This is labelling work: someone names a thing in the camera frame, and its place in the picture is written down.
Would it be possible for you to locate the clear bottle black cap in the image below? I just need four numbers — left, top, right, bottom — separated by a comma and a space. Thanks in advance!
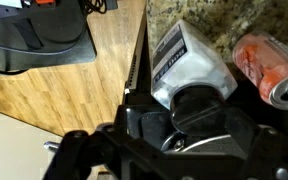
151, 20, 237, 137

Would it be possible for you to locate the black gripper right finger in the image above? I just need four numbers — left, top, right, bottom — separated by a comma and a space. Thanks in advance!
225, 107, 288, 180

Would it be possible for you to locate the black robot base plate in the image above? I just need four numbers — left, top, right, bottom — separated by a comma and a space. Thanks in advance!
0, 0, 119, 76

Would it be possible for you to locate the red soda can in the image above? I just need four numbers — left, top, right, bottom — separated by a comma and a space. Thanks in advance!
232, 31, 288, 110

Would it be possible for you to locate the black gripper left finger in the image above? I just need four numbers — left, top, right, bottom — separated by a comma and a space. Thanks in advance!
42, 105, 171, 180

